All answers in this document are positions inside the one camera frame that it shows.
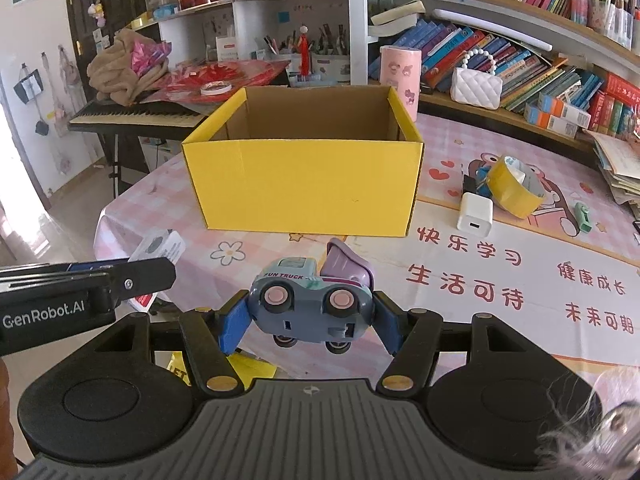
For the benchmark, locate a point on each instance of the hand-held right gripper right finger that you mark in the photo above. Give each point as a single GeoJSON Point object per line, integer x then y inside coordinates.
{"type": "Point", "coordinates": [393, 327]}

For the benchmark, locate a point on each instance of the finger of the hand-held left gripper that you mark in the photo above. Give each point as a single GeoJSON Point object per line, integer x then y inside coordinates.
{"type": "Point", "coordinates": [145, 277]}

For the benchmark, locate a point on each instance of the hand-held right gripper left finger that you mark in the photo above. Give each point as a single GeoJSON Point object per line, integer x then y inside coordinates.
{"type": "Point", "coordinates": [235, 327]}

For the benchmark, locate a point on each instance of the white printed card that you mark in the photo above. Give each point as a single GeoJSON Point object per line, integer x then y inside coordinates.
{"type": "Point", "coordinates": [166, 244]}

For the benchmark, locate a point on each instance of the grey toy truck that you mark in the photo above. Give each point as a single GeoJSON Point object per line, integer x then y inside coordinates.
{"type": "Point", "coordinates": [300, 305]}

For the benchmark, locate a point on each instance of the yellow cardboard box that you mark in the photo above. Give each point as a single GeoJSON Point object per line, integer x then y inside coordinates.
{"type": "Point", "coordinates": [300, 185]}

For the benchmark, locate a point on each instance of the yellow tape roll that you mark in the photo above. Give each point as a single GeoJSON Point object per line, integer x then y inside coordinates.
{"type": "Point", "coordinates": [505, 185]}

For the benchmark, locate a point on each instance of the yellow paper sheet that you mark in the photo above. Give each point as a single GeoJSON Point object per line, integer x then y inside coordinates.
{"type": "Point", "coordinates": [255, 367]}

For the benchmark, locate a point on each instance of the black keyboard stand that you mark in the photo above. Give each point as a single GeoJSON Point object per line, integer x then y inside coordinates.
{"type": "Point", "coordinates": [117, 160]}

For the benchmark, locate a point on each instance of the pink printed tablecloth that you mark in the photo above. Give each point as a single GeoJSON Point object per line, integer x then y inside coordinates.
{"type": "Point", "coordinates": [500, 270]}

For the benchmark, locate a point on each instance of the white charger block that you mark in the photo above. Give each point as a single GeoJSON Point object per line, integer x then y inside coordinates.
{"type": "Point", "coordinates": [474, 215]}

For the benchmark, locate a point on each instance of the black electronic keyboard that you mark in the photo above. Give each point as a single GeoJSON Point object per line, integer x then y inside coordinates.
{"type": "Point", "coordinates": [125, 117]}

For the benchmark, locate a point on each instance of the black plug adapter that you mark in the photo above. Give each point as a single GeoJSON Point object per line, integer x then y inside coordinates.
{"type": "Point", "coordinates": [471, 184]}

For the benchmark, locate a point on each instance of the white tape roll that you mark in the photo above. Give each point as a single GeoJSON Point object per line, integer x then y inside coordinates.
{"type": "Point", "coordinates": [215, 89]}

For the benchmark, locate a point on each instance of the white fluffy fur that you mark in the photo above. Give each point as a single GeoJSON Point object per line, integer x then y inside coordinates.
{"type": "Point", "coordinates": [575, 425]}

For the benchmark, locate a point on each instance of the brown plush blanket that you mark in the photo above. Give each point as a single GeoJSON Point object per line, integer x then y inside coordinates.
{"type": "Point", "coordinates": [112, 70]}

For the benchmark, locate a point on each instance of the pink foil wrapper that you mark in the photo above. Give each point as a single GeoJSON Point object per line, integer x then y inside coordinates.
{"type": "Point", "coordinates": [150, 55]}

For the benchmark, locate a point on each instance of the white red label box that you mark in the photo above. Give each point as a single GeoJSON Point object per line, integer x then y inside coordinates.
{"type": "Point", "coordinates": [226, 47]}

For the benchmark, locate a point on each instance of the white quilted handbag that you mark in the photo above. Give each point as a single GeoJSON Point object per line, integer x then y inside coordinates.
{"type": "Point", "coordinates": [475, 87]}

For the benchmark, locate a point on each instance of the pink cylinder container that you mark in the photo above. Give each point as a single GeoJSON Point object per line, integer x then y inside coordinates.
{"type": "Point", "coordinates": [400, 70]}

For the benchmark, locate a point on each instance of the orange and blue boxes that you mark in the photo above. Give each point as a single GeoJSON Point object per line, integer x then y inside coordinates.
{"type": "Point", "coordinates": [557, 115]}

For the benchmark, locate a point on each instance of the pen holder box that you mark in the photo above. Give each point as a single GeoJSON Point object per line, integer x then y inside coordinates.
{"type": "Point", "coordinates": [332, 62]}

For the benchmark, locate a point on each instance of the red dress figurine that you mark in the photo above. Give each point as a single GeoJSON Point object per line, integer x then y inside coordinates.
{"type": "Point", "coordinates": [303, 52]}

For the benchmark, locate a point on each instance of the stack of loose papers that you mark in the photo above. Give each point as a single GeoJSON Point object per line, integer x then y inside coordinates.
{"type": "Point", "coordinates": [620, 170]}

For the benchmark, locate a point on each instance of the row of slanted books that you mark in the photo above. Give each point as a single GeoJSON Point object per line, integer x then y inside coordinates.
{"type": "Point", "coordinates": [540, 72]}

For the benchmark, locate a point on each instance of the white bookshelf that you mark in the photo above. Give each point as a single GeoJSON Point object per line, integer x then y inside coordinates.
{"type": "Point", "coordinates": [357, 20]}

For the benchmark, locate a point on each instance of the thick white book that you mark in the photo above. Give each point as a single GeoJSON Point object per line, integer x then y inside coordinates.
{"type": "Point", "coordinates": [397, 17]}

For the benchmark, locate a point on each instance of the white rolled paper tube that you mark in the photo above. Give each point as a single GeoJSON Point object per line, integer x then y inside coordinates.
{"type": "Point", "coordinates": [492, 26]}

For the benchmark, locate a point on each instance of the hanging wall bag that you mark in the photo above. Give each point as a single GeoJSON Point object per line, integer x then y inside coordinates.
{"type": "Point", "coordinates": [28, 84]}

